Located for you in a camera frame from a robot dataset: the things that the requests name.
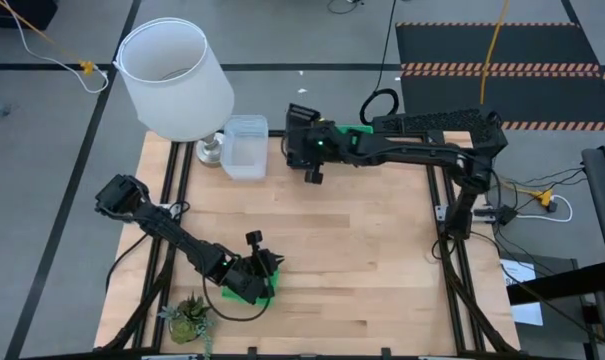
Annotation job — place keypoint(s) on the black aluminium rig frame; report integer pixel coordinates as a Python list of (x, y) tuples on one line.
[(277, 133)]

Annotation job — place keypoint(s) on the silver mounting plate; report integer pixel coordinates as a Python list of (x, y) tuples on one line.
[(168, 206), (441, 212)]

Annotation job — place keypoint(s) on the black box on floor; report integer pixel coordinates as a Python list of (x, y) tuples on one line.
[(17, 12)]

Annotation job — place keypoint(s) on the black hazard-striped floor mat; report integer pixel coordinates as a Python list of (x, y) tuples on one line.
[(532, 47)]

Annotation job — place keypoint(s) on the yellow plug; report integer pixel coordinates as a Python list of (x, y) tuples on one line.
[(544, 196)]

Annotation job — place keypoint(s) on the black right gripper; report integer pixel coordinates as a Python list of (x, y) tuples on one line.
[(322, 150)]

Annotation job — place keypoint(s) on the white shade table lamp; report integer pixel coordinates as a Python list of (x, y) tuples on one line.
[(174, 105)]

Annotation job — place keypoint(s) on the black perforated computer case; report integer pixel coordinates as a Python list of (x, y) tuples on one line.
[(432, 120)]

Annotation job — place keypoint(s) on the potted succulent plant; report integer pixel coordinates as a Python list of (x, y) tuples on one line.
[(187, 320)]

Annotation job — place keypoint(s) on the white paper sheet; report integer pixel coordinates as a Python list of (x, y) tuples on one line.
[(519, 270)]

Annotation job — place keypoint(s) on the black equipment stand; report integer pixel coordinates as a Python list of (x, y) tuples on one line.
[(602, 200)]

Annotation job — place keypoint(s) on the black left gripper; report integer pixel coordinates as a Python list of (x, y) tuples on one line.
[(252, 282)]

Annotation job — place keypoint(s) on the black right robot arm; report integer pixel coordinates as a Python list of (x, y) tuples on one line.
[(407, 150)]

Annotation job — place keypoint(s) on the black power adapter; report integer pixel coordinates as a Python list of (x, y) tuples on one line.
[(506, 215)]

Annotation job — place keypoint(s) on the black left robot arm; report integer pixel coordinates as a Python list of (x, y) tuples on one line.
[(172, 235)]

